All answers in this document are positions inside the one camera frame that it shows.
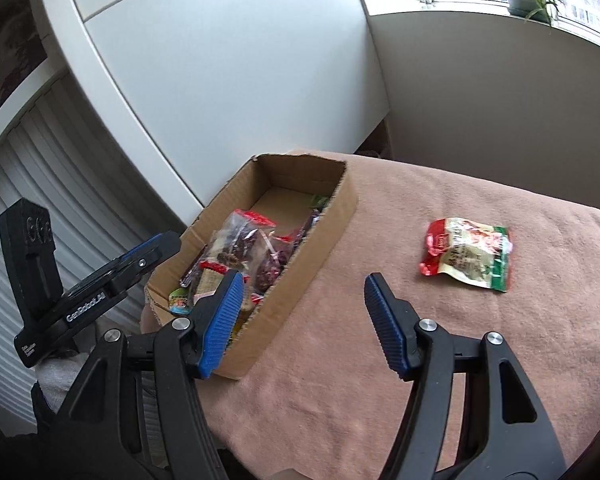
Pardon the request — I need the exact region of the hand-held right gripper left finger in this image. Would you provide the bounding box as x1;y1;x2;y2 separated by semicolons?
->
32;270;244;480

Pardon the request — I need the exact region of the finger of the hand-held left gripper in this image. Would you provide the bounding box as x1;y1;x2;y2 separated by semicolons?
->
111;231;182;286

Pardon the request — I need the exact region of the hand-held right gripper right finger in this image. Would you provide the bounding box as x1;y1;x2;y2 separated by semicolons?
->
364;272;567;480

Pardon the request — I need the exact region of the clear cracker packet red top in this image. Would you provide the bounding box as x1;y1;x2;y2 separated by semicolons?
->
190;259;231;306

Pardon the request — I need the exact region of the clear snack packet red top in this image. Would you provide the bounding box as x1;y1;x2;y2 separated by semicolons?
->
207;209;276;271

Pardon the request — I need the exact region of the green red dried fruit packet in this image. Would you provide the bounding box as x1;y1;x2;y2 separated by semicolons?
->
252;230;306;293

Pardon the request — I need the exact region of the cardboard box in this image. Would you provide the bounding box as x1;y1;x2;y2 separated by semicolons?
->
144;152;359;381

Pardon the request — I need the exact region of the red white green snack packet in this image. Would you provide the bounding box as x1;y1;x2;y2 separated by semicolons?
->
419;216;512;293

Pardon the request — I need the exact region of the dark red snack packet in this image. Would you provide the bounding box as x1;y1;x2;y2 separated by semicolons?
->
287;212;322;248

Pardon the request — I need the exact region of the white slatted shutter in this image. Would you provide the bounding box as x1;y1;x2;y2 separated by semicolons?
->
0;75;191;431

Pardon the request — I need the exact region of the grey cloth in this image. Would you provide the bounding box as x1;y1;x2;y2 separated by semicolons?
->
32;352;98;411

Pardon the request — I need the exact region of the white cabinet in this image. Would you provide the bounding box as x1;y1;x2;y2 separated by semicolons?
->
30;0;391;241

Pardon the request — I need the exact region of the brown patterned curtain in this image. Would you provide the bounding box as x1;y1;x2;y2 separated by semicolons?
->
0;0;48;131

